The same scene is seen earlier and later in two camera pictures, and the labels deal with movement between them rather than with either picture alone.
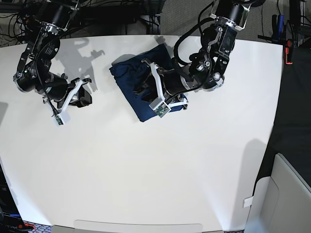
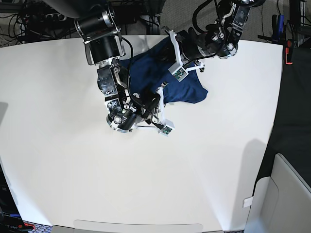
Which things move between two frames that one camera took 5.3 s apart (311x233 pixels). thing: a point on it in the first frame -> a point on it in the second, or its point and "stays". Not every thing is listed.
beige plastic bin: [281, 203] stays
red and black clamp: [289, 52] stays
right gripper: [174, 81] -> [193, 45]
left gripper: [57, 89] -> [146, 105]
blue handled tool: [281, 23] stays
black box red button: [12, 223] stays
